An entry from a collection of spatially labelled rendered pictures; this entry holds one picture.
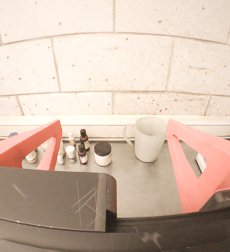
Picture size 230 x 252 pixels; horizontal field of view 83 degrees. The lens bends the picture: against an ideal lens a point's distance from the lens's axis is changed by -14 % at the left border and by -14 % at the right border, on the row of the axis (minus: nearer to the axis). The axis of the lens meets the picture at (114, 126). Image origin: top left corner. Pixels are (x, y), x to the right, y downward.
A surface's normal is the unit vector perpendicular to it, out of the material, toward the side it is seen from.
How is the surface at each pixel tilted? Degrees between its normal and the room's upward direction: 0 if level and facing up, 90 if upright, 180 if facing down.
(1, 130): 90
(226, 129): 90
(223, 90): 90
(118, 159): 0
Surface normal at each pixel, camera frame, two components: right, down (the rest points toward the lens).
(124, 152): 0.00, -0.80
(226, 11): 0.00, 0.60
